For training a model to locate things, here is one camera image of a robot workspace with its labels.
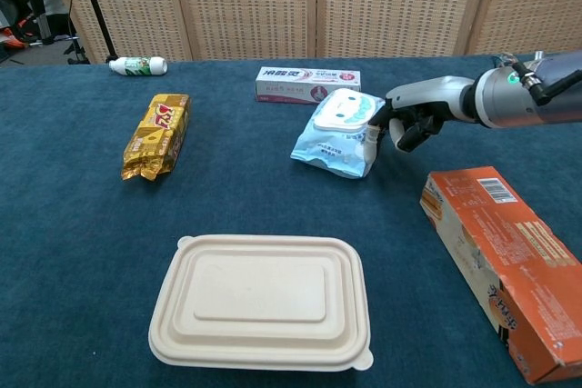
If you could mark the woven folding screen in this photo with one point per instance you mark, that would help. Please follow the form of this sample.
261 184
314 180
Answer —
245 2

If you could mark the blue wet wipes pack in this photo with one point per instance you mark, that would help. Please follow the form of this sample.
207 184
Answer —
332 142

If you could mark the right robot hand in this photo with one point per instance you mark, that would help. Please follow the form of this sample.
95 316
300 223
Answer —
432 97

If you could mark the beige lidded food container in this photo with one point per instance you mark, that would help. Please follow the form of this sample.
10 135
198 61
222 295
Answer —
259 297

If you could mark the white toothpaste box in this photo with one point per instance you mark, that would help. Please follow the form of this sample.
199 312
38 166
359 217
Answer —
291 83

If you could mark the gold biscuit packet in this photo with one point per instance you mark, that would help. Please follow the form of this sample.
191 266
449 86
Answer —
157 133

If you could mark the black tripod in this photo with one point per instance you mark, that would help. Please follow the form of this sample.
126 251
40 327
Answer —
93 6

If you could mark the white green plastic bottle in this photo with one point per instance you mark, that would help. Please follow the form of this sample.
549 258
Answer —
136 65

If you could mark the orange object on floor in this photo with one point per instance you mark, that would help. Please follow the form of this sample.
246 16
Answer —
11 38

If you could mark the orange snack box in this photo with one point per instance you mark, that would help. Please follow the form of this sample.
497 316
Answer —
500 242

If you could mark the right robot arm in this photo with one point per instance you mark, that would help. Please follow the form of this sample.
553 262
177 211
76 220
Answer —
504 97

